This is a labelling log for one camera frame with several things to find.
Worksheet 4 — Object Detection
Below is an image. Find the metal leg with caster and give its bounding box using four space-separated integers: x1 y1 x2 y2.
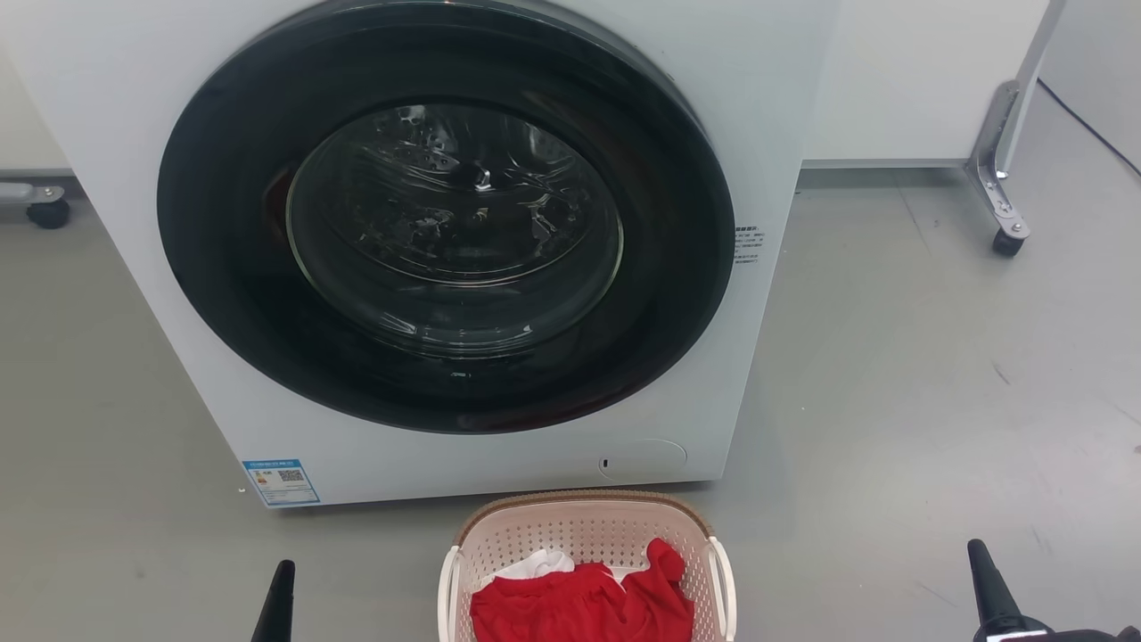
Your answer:
967 80 1032 258
0 183 72 230

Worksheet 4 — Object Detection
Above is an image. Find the white partition panel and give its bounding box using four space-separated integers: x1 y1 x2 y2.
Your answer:
802 0 1066 170

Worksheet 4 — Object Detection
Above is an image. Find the beige perforated laundry basket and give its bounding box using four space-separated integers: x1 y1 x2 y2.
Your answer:
437 489 738 642

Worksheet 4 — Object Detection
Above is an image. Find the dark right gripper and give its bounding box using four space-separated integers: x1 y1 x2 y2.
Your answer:
967 539 1141 642

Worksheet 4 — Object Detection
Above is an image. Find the thin black floor cable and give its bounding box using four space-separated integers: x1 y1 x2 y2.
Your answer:
1037 78 1141 177

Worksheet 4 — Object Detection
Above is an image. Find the white garment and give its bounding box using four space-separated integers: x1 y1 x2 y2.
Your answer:
481 548 576 589

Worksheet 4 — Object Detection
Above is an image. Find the red garment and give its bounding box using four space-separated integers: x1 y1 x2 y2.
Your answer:
470 538 696 642

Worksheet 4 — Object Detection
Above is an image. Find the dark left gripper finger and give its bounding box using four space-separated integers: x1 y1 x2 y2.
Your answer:
250 559 296 642

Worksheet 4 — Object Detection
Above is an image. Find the white front-load washing machine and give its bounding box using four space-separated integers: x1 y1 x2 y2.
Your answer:
0 0 839 509

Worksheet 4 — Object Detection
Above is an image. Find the round washer filter cover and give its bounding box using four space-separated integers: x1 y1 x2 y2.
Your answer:
597 439 688 482

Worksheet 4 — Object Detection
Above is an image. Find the blue energy label sticker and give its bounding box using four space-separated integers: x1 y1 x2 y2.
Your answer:
242 458 320 507

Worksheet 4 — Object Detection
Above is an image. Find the round dark glass washer door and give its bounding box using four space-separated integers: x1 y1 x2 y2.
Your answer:
157 0 736 435

